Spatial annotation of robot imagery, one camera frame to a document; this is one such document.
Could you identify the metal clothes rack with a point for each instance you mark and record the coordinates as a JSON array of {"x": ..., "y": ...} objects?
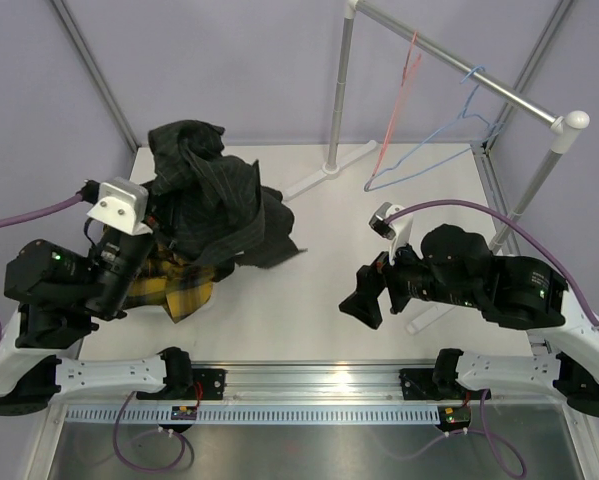
[{"x": 555, "y": 76}]

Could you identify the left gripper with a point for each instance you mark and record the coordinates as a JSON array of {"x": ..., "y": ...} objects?
[{"x": 163, "y": 219}]

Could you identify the yellow plaid shirt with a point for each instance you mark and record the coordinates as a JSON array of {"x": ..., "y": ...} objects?
[{"x": 167, "y": 281}]

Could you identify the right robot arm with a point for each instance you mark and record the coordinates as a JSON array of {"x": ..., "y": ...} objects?
[{"x": 454, "y": 267}]

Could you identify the pink wire hanger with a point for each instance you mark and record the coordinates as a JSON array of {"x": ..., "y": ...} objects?
[{"x": 410, "y": 69}]

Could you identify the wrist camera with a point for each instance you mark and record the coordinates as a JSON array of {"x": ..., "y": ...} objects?
[
  {"x": 396, "y": 231},
  {"x": 121, "y": 204}
]

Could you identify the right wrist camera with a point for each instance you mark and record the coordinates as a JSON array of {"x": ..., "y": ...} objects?
[{"x": 396, "y": 231}]

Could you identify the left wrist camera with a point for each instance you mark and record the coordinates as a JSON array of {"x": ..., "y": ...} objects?
[{"x": 121, "y": 204}]

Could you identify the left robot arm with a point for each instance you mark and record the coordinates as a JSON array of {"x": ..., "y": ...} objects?
[{"x": 60, "y": 296}]

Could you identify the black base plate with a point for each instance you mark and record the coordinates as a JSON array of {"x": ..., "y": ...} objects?
[
  {"x": 205, "y": 383},
  {"x": 427, "y": 383}
]

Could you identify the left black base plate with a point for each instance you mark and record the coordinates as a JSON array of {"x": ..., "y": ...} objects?
[{"x": 205, "y": 383}]

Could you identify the aluminium mounting rail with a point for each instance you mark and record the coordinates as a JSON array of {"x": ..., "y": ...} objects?
[{"x": 338, "y": 380}]

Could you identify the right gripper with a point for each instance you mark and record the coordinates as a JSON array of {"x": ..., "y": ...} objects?
[{"x": 371, "y": 280}]

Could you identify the white slotted cable duct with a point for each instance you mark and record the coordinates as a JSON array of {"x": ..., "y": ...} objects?
[{"x": 143, "y": 414}]

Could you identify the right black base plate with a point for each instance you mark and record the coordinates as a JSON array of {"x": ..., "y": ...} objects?
[{"x": 427, "y": 383}]

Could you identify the dark pinstripe shirt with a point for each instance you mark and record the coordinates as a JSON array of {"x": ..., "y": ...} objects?
[{"x": 224, "y": 215}]

